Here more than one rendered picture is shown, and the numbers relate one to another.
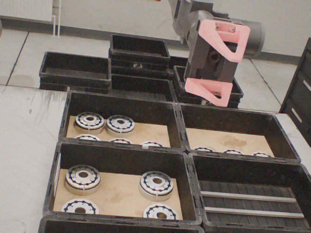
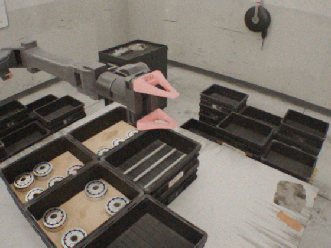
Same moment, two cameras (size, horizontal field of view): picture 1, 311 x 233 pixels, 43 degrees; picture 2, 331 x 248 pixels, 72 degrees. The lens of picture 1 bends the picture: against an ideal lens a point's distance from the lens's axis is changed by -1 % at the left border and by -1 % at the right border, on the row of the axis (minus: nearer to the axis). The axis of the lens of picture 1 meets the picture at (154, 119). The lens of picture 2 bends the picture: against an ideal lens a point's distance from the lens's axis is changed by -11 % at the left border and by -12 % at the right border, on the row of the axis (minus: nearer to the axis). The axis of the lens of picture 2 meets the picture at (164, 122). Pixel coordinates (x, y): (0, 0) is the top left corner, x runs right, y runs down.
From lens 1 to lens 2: 0.24 m
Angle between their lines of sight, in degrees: 32
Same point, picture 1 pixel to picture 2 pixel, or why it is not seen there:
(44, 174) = (23, 232)
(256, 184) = (142, 149)
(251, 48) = not seen: hidden behind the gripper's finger
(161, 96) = (36, 133)
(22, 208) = not seen: outside the picture
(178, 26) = (87, 90)
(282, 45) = not seen: hidden behind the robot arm
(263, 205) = (154, 157)
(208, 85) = (151, 118)
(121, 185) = (78, 205)
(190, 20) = (104, 83)
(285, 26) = (72, 51)
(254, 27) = (140, 67)
